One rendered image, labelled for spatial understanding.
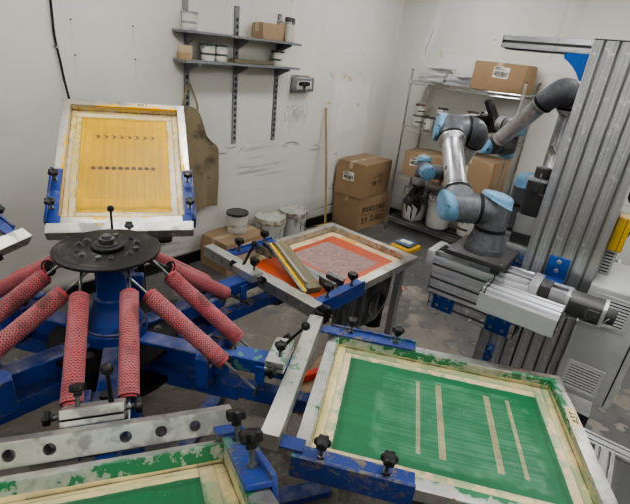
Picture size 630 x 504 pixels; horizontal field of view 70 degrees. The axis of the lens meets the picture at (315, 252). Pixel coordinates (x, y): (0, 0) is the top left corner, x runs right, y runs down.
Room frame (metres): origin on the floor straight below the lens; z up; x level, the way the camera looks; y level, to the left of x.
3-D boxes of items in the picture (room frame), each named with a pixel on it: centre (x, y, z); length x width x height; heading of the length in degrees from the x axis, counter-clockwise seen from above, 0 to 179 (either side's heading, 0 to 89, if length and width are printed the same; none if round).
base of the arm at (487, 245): (1.63, -0.66, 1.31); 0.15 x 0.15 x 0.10
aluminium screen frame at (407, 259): (2.00, -0.06, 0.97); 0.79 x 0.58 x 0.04; 141
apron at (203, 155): (3.66, 1.11, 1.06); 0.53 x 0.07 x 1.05; 141
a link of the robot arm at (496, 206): (1.63, -0.65, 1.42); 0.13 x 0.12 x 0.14; 90
